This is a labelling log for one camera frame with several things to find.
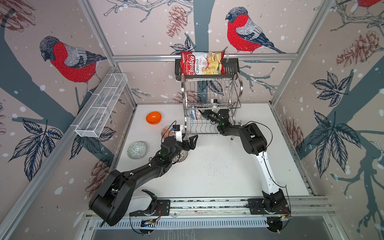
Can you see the blue geometric upturned bowl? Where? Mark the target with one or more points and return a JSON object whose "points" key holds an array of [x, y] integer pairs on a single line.
{"points": [[198, 115]]}

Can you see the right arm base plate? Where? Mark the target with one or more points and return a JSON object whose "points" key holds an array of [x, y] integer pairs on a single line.
{"points": [[260, 206]]}

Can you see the stainless steel dish rack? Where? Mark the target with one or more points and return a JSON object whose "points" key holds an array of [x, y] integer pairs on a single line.
{"points": [[210, 101]]}

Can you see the white wire mesh shelf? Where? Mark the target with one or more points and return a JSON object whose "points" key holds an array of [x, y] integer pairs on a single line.
{"points": [[99, 112]]}

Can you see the orange plastic bowl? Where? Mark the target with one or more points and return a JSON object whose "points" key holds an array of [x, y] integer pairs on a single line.
{"points": [[154, 118]]}

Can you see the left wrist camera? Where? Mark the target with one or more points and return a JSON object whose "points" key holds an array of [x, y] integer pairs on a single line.
{"points": [[177, 129]]}

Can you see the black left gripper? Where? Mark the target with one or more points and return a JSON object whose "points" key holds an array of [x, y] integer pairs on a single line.
{"points": [[192, 145]]}

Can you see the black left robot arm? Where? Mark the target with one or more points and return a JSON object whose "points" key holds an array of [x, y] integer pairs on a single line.
{"points": [[113, 197]]}

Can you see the aluminium mounting rail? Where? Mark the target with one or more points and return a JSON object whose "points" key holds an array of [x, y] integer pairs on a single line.
{"points": [[304, 206]]}

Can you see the white brown patterned bowl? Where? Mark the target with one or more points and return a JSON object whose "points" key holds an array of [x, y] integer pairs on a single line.
{"points": [[181, 156]]}

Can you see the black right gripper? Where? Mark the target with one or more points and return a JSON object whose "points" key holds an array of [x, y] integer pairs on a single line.
{"points": [[207, 113]]}

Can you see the green patterned ceramic bowl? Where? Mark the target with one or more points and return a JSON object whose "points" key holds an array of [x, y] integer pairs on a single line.
{"points": [[137, 150]]}

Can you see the blue floral ceramic bowl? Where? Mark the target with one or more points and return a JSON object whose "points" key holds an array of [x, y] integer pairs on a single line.
{"points": [[192, 114]]}

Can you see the red cassava chips bag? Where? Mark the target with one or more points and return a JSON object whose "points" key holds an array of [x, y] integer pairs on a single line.
{"points": [[202, 63]]}

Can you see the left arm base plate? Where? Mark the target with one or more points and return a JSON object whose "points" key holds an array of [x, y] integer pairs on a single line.
{"points": [[155, 209]]}

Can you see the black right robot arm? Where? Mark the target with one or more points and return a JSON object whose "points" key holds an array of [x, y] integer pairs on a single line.
{"points": [[255, 144]]}

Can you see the red patterned ceramic bowl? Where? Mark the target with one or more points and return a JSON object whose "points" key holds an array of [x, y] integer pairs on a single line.
{"points": [[167, 132]]}

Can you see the black wall basket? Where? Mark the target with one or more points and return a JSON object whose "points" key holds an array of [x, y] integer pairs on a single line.
{"points": [[230, 66]]}

